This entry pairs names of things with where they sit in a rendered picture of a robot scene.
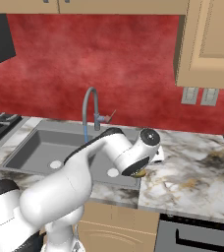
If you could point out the grey curved tap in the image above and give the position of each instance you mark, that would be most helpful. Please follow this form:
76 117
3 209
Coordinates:
90 93

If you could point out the grey wall socket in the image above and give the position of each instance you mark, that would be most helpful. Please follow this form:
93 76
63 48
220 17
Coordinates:
189 95
209 96

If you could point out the beige wall cupboard door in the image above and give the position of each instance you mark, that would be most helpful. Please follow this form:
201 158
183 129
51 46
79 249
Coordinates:
19 6
123 6

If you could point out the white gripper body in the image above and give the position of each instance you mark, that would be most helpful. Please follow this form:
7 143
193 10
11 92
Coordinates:
158 153

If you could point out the grey dishwasher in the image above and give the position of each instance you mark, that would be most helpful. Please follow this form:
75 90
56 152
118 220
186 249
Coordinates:
199 236

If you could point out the beige tall wall cupboard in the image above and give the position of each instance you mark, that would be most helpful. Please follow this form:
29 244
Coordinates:
212 39

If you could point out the grey sink basin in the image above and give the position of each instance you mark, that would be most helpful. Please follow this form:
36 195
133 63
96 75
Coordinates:
35 151

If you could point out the yellow green sponge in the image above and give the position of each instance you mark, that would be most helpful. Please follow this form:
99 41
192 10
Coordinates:
140 173

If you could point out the beige base cupboard door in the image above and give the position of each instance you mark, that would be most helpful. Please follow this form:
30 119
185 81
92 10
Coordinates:
117 229

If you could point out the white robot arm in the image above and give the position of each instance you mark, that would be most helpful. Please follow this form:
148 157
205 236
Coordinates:
61 190

